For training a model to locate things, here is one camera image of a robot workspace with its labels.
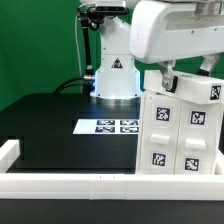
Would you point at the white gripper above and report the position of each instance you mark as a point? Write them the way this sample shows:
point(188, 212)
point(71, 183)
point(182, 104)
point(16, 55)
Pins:
point(165, 31)

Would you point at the white block with marker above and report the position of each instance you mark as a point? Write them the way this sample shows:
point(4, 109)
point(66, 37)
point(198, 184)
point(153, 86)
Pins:
point(192, 88)

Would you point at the white cabinet box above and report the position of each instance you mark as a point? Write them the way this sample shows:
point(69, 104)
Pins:
point(176, 136)

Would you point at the white cabinet door panel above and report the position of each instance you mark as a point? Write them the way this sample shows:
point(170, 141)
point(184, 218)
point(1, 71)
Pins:
point(198, 138)

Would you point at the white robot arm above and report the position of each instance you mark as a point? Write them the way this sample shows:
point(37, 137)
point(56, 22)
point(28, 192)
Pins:
point(117, 77)

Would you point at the white marker sheet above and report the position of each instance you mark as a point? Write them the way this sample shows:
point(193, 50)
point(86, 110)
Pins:
point(106, 126)

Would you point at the white U-shaped frame barrier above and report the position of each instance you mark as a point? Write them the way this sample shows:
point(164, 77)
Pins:
point(106, 186)

